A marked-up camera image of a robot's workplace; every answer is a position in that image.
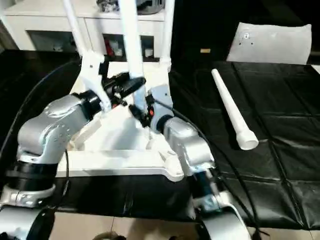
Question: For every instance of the white plastic table leg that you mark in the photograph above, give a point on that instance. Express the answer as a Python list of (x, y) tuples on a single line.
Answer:
[(132, 37), (230, 105), (75, 27), (167, 32)]

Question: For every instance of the white plastic table top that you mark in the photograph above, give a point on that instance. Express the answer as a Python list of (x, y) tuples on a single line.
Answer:
[(120, 160)]

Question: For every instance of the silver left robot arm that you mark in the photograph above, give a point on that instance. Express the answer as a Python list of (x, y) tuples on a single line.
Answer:
[(45, 135)]

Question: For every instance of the red bottle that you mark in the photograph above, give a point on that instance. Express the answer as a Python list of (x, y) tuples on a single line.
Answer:
[(109, 47)]

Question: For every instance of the grey helmet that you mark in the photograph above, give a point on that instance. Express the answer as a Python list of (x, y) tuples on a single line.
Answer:
[(151, 6)]

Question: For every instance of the white glass-door cabinet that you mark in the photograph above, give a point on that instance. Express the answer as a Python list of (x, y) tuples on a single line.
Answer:
[(50, 25)]

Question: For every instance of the black box with gold label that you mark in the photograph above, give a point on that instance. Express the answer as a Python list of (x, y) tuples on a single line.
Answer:
[(205, 27)]

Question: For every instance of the black work mat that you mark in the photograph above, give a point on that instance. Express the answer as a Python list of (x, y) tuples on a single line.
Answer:
[(275, 112)]

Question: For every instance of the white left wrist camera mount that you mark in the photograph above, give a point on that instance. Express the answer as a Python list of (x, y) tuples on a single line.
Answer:
[(92, 72)]

